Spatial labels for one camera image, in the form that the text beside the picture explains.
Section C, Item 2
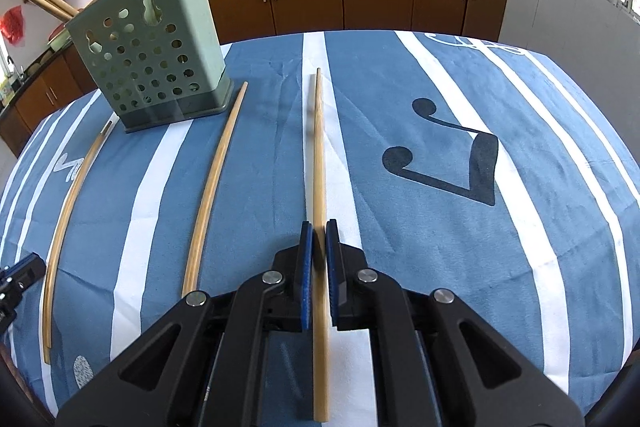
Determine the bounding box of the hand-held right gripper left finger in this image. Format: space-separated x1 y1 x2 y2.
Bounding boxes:
55 221 315 427

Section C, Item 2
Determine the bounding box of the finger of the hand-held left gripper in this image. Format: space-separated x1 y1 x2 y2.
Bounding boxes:
0 253 47 333

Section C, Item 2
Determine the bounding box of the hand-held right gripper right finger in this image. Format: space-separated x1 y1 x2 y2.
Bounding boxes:
325 218 586 427

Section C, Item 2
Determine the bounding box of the green perforated utensil holder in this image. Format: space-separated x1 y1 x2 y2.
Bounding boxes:
65 0 235 135

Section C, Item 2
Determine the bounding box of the red hanging plastic bag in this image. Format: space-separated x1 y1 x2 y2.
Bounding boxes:
0 5 25 45

